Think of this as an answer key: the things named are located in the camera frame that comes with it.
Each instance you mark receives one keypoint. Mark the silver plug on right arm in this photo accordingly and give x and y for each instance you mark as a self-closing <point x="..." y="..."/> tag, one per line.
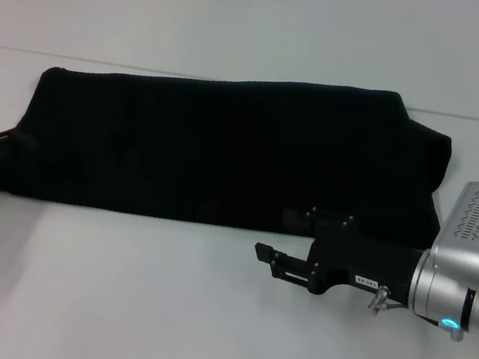
<point x="379" y="298"/>

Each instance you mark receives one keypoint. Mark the black T-shirt with FREE print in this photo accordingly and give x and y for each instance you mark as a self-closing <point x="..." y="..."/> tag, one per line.
<point x="226" y="150"/>

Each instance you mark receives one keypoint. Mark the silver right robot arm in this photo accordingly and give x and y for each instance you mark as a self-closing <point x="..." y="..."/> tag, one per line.
<point x="453" y="295"/>

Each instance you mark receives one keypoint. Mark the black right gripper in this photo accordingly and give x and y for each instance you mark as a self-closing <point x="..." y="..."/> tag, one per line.
<point x="363" y="263"/>

